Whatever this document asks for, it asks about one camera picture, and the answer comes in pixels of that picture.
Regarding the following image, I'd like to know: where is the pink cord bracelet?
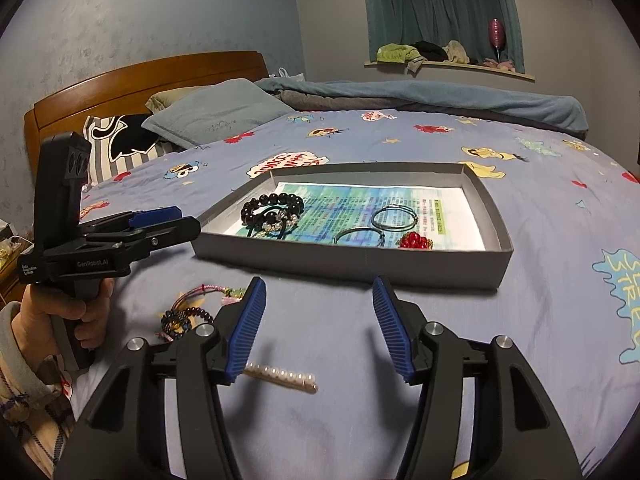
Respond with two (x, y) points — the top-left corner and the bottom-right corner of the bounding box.
(171, 284), (247, 311)

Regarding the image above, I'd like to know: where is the small dark bead bracelet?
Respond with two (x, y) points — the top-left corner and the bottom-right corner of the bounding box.
(160, 306), (202, 342)

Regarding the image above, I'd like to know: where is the green cloth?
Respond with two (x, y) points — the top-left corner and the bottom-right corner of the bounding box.
(376, 43), (423, 65)

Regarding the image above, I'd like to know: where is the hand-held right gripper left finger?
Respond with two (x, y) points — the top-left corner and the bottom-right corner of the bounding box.
(54, 276), (267, 480)

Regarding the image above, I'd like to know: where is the wooden nightstand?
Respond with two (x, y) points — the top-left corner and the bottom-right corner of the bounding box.
(0, 260), (37, 311)

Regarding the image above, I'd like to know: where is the blue-grey pillow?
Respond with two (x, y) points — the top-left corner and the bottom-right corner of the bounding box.
(141, 78), (296, 150)

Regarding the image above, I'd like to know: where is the blue blanket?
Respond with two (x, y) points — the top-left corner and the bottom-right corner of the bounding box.
(252, 76), (588, 133)

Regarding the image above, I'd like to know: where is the grey cardboard box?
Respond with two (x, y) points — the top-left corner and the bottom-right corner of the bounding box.
(191, 161), (515, 291)

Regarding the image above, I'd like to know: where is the printed paper sheet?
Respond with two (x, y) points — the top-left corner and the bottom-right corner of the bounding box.
(216, 182), (488, 253)

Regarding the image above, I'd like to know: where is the wooden bed headboard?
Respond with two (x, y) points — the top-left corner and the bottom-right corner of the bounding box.
(24, 51), (271, 181)

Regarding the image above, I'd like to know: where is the white pearl bracelet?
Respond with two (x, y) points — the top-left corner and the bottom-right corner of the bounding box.
(244, 361), (319, 395)

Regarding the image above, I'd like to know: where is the person's left forearm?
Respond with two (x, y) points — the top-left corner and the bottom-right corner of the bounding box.
(0, 302), (77, 478)

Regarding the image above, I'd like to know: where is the person's left hand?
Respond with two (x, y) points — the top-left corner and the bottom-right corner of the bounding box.
(17, 277), (116, 361)

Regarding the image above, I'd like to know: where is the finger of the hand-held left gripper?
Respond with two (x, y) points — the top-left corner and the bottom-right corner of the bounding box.
(79, 206), (182, 236)
(82, 215), (202, 264)

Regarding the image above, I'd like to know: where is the crystal bead bracelet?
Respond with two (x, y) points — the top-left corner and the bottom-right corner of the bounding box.
(246, 208), (302, 239)

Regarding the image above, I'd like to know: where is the window sill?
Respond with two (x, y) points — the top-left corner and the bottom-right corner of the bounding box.
(364, 60), (536, 82)

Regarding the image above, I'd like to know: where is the striped black white pillow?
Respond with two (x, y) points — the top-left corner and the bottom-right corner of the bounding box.
(82, 115), (176, 191)

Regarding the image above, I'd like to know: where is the black cloth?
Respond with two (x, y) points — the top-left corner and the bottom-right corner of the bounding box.
(414, 40), (449, 63)

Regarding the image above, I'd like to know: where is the olive pillow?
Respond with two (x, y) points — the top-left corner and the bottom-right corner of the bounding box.
(145, 87), (201, 113)

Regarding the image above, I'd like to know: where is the beige cloth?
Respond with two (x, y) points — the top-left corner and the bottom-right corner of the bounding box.
(442, 40), (471, 66)

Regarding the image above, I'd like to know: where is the large black bead bracelet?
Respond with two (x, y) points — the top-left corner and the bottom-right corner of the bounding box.
(241, 192), (305, 226)

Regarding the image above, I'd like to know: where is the teal curtain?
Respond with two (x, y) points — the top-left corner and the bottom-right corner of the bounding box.
(359, 0), (526, 73)

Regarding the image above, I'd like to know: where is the cartoon printed bedsheet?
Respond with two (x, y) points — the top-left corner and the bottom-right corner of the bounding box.
(65, 107), (640, 480)

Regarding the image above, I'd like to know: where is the grey duvet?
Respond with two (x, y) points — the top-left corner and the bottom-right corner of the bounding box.
(277, 89), (586, 133)

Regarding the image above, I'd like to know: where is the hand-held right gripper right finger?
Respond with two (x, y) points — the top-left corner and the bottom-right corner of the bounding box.
(372, 276), (583, 480)

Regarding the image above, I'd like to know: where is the red bead bracelet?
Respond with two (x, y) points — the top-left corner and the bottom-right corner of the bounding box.
(396, 232), (433, 251)

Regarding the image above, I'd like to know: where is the silver hoop bracelet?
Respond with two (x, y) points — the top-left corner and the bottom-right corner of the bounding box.
(334, 227), (386, 249)
(371, 205), (418, 233)

